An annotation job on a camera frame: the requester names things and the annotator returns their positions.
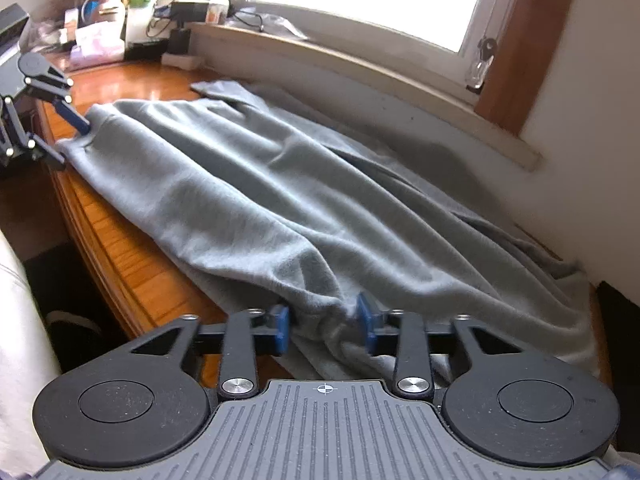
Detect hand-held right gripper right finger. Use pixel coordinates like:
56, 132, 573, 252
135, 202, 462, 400
356, 292, 521, 400

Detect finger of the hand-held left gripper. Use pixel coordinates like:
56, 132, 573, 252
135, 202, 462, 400
0, 99, 68, 171
25, 62, 95, 137

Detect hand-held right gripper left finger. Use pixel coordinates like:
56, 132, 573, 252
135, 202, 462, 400
131, 306, 291, 401

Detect grey sweater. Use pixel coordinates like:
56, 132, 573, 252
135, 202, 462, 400
55, 79, 601, 381

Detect pink plastic pack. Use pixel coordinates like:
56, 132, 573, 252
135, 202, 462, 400
70, 27, 126, 68

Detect cream pink container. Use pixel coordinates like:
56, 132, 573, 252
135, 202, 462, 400
97, 0, 126, 41

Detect white bottle green cap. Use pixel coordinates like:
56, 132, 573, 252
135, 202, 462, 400
125, 0, 153, 46

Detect white power strip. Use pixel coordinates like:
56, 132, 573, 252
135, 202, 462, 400
161, 52, 203, 71

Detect black power adapter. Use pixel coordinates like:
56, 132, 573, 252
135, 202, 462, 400
167, 27, 193, 56

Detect black box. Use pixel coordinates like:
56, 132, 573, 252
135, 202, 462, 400
170, 1, 211, 23

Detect grey shoe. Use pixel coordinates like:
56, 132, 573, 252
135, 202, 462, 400
45, 310, 103, 343

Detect person's light trousers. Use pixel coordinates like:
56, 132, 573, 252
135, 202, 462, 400
0, 232, 63, 480

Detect clear plastic bag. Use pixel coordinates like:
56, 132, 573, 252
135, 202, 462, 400
225, 7, 308, 41

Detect black cable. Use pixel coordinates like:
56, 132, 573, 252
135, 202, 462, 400
232, 10, 266, 33

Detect wooden window frame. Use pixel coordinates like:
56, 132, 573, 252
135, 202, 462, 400
472, 0, 583, 136

